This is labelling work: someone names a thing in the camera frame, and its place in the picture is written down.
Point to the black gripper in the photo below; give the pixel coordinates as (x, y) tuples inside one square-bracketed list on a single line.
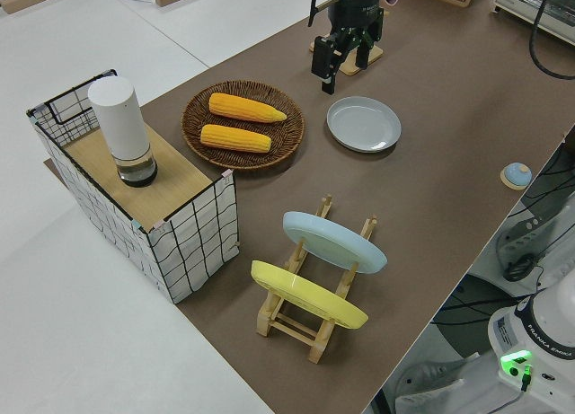
[(355, 7)]

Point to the gray plate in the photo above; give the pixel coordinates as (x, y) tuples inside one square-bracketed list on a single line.
[(364, 123)]

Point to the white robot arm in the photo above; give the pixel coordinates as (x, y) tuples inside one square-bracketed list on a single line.
[(539, 324)]

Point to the light blue plate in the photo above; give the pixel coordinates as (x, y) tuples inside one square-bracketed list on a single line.
[(334, 241)]

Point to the yellow plate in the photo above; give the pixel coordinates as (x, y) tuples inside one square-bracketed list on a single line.
[(310, 295)]

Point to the white stand foot plate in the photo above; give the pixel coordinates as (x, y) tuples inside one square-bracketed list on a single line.
[(516, 239), (427, 378)]

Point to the wooden plate rack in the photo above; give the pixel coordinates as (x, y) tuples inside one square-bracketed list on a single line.
[(287, 328)]

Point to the long pointed yellow corn cob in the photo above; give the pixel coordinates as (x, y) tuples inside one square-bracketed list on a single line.
[(247, 108)]

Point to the short yellow corn cob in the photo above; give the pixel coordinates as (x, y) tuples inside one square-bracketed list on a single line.
[(236, 138)]

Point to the brown table mat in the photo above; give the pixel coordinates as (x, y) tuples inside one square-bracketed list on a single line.
[(427, 185)]

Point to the pink clip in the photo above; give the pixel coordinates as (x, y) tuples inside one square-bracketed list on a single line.
[(227, 176), (159, 226)]

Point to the brown wicker basket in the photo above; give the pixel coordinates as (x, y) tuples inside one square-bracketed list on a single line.
[(194, 133)]

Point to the white toaster oven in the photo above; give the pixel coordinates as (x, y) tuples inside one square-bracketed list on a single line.
[(521, 5)]

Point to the wooden board lid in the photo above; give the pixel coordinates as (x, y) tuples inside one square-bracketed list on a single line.
[(179, 185)]

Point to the white cylinder with glass base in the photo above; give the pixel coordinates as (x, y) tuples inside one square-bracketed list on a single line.
[(119, 117)]

